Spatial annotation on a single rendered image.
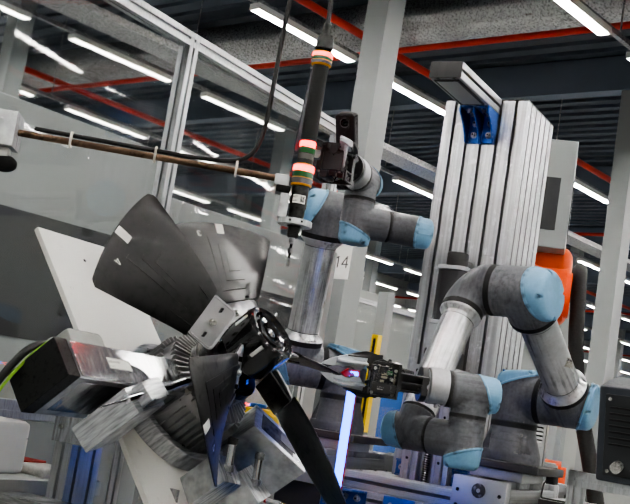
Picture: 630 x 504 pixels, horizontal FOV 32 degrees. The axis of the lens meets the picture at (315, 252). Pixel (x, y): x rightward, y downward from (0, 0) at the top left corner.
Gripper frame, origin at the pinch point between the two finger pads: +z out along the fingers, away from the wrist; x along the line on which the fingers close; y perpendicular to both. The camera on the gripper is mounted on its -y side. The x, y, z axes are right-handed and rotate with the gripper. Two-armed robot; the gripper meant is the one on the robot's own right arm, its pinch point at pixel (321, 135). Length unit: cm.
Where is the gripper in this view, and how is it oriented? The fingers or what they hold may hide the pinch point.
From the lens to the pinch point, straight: 229.4
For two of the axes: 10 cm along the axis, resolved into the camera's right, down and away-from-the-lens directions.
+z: -3.4, -1.8, -9.2
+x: -9.3, -1.0, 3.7
